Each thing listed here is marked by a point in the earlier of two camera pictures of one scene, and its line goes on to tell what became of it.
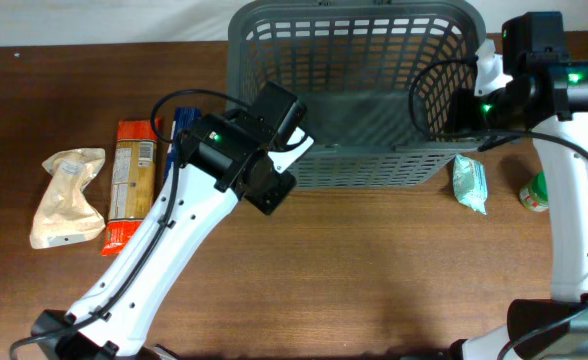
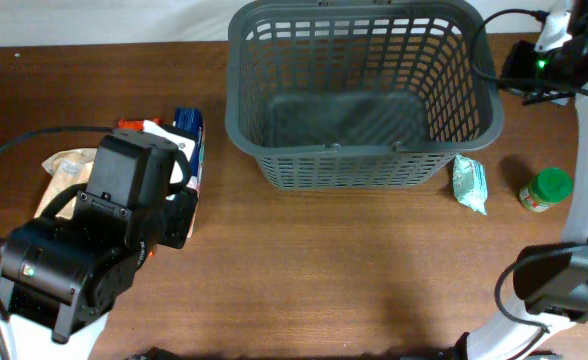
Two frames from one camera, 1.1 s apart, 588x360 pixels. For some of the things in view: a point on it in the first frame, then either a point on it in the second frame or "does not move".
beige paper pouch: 65,214 does not move
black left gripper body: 279,195 to 176,231
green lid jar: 535,194 does not move
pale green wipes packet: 470,182 does not move
